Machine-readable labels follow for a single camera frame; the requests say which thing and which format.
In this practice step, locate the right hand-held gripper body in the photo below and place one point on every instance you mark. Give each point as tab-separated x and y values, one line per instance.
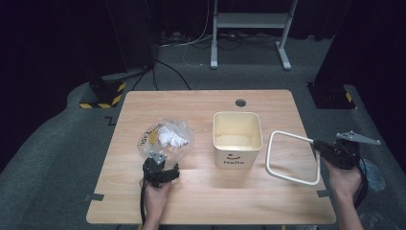
346	156

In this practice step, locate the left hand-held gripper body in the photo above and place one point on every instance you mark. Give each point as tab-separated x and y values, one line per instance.
153	172

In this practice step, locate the clear smiley print plastic bag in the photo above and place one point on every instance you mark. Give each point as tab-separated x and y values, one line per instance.
150	137

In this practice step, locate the white square bin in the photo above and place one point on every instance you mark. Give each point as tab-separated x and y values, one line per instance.
236	156

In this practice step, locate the person's left hand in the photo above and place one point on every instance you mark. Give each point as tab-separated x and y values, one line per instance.
154	196

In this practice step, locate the person's right hand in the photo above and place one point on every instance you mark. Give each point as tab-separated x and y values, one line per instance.
346	183

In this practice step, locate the crumpled white paper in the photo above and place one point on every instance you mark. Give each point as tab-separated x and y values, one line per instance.
170	137

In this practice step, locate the blue plastic bag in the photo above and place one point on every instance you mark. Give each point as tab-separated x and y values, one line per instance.
375	175

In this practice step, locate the grey tape piece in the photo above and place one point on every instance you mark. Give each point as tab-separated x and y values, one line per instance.
94	197
323	193

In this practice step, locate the black yellow striped base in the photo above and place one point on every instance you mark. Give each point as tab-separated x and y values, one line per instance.
332	96
103	96

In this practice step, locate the white metal stand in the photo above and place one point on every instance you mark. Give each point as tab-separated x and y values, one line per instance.
252	19

